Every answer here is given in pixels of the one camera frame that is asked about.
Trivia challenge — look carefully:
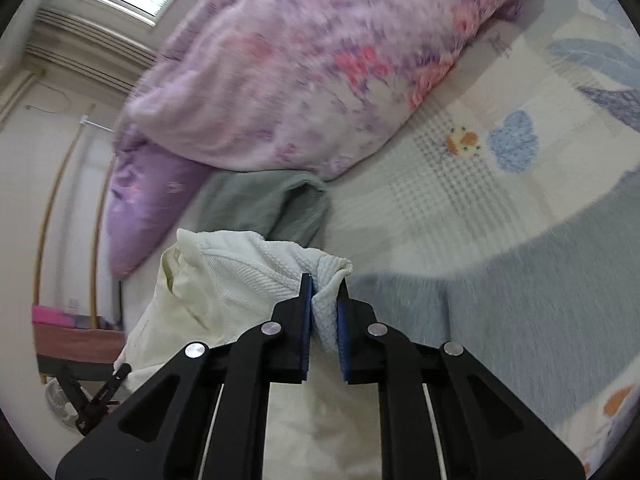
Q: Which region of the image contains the white floor fan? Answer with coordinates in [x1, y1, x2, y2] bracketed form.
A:
[44, 378, 78, 430]

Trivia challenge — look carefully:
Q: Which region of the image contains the white knit sweater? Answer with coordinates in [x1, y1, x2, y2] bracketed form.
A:
[116, 230, 381, 479]

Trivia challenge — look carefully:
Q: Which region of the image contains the patterned bed sheet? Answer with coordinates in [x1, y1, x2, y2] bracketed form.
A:
[119, 0, 640, 476]

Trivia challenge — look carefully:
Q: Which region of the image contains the pink topped bench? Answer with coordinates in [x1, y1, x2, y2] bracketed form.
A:
[32, 304, 126, 382]

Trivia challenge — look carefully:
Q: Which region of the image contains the pink purple floral quilt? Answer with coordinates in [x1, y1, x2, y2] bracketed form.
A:
[107, 0, 520, 278]

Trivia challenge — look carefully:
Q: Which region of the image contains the grey hooded sweatshirt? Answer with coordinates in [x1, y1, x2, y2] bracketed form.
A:
[188, 167, 640, 428]

